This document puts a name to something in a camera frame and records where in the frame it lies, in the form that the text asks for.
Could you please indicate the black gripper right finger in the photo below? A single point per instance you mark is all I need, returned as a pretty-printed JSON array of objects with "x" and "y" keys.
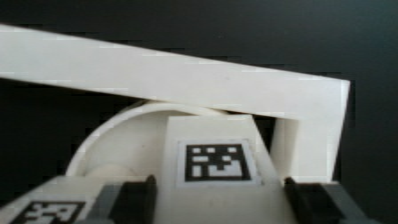
[{"x": 322, "y": 204}]

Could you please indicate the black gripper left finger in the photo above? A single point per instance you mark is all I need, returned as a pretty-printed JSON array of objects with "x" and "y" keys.
[{"x": 125, "y": 203}]

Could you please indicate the white stool leg with tag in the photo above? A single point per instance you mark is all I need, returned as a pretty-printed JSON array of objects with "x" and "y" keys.
[{"x": 219, "y": 185}]

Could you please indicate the white right fence rail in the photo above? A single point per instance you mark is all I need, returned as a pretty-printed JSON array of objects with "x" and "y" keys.
[{"x": 308, "y": 131}]

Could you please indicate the white fence rail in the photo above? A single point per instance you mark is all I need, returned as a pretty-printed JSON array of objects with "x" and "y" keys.
[
  {"x": 308, "y": 131},
  {"x": 81, "y": 63}
]

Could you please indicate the white front fence rail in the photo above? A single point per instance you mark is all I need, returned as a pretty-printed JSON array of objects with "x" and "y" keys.
[{"x": 81, "y": 63}]

